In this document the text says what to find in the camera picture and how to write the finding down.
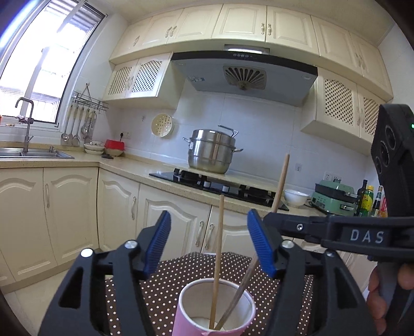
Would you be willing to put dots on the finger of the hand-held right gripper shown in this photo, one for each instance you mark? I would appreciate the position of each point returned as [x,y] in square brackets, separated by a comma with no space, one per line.
[291,223]

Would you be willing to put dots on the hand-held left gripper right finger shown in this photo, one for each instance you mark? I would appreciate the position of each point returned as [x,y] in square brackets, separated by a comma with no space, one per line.
[260,245]

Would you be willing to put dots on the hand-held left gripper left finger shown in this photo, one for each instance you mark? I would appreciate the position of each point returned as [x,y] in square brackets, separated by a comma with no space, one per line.
[158,245]

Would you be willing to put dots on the light wooden chopstick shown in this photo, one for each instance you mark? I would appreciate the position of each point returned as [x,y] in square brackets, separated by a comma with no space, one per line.
[218,245]
[281,181]

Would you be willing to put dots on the pink cup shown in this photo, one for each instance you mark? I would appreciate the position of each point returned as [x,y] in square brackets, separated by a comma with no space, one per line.
[197,303]

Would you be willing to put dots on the person's right hand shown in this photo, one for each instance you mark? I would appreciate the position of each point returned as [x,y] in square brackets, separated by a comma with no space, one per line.
[375,300]

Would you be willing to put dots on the white bowl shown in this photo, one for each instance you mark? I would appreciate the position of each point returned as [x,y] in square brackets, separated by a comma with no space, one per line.
[296,197]

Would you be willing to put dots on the dark sauce bottle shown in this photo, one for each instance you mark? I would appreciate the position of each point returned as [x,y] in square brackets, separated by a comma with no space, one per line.
[377,202]

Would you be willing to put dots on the green bottle yellow cap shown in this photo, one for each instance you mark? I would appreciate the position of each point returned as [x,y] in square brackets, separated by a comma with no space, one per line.
[367,202]

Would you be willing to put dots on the dark oil bottle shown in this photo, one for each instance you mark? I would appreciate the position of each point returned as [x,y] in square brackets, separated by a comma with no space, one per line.
[363,197]

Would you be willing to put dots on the polka dot round table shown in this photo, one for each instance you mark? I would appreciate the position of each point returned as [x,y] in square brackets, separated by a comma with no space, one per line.
[161,290]

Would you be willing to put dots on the green electric cooker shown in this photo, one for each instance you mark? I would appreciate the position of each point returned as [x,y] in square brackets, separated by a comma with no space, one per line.
[333,197]

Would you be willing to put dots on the black gas stove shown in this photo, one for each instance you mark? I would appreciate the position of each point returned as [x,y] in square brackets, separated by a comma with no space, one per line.
[210,184]

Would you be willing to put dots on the cream base cabinets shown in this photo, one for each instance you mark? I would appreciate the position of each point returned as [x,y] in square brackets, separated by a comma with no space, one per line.
[74,210]

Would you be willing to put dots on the wide lattice door cabinet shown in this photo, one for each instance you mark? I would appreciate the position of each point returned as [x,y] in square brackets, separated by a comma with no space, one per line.
[339,103]

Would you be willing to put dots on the steel steamer pot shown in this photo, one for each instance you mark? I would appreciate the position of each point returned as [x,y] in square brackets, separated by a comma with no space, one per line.
[210,152]

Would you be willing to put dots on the stack of white bowls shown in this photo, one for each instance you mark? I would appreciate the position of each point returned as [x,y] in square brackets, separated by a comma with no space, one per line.
[93,148]

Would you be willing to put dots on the cream round colander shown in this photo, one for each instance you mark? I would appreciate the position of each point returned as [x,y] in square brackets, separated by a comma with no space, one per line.
[161,125]

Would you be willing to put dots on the metal spatula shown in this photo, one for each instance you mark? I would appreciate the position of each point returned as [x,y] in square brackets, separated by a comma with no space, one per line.
[76,140]

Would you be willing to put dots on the metal slotted spoon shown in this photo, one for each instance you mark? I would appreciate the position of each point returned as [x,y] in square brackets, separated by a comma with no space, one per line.
[93,121]

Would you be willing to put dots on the metal ladle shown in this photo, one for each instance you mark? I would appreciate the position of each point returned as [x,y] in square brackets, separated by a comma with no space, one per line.
[64,138]

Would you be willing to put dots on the steel sink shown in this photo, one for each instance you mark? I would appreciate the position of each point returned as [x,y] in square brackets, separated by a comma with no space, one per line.
[35,152]

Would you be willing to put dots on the small lattice door cabinet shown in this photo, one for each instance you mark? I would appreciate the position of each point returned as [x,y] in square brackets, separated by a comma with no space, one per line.
[139,79]

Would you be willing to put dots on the grey range hood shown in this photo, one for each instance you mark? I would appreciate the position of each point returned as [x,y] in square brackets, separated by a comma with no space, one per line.
[210,74]

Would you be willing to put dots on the metal faucet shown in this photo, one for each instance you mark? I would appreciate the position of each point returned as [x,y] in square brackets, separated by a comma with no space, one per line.
[27,129]

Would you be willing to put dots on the kitchen window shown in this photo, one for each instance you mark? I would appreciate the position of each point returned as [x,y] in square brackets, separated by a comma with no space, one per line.
[38,64]

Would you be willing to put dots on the white wall socket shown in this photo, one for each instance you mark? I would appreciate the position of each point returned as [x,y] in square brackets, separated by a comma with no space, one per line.
[332,177]

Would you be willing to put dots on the wall socket with plug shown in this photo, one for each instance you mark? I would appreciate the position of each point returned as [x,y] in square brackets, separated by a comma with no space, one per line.
[125,134]

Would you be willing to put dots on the wall utensil rack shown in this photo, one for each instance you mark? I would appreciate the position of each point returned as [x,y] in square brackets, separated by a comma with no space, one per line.
[90,103]

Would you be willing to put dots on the cream upper wall cabinets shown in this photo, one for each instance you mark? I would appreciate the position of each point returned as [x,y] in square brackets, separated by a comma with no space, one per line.
[242,22]

